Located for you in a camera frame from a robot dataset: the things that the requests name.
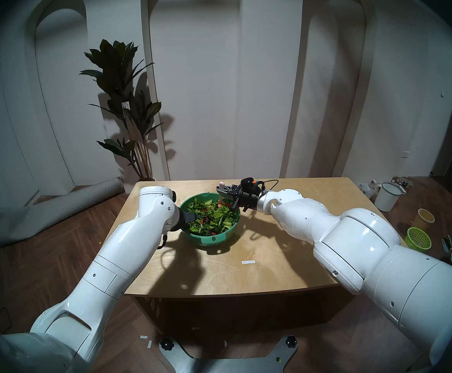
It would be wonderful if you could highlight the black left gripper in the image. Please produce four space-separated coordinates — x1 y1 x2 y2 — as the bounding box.
170 207 197 232

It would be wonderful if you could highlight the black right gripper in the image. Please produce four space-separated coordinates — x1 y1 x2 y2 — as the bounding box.
216 184 263 213

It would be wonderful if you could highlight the chopped vegetable salad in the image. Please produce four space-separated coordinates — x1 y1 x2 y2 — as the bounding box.
185 197 237 237

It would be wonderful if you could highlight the green salad bowl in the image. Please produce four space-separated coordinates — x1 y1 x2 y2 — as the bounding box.
179 193 241 247

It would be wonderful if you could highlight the pale clutter pile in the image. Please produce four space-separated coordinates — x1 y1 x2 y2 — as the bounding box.
358 180 382 200

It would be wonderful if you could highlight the rolled grey mat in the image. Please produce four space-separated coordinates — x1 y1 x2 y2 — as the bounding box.
0 177 125 248

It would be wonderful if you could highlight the white bucket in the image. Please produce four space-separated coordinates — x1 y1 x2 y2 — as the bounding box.
374 183 405 213

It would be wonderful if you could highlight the tall dark green plant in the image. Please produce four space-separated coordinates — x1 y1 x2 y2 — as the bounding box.
79 39 164 181

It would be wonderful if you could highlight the green mesh basket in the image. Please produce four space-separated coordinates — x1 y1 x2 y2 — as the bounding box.
404 227 432 253

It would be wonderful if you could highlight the tan paper cup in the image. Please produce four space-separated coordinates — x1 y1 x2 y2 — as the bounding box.
412 209 435 231

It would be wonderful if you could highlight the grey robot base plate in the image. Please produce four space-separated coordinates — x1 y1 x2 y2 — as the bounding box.
159 335 298 373

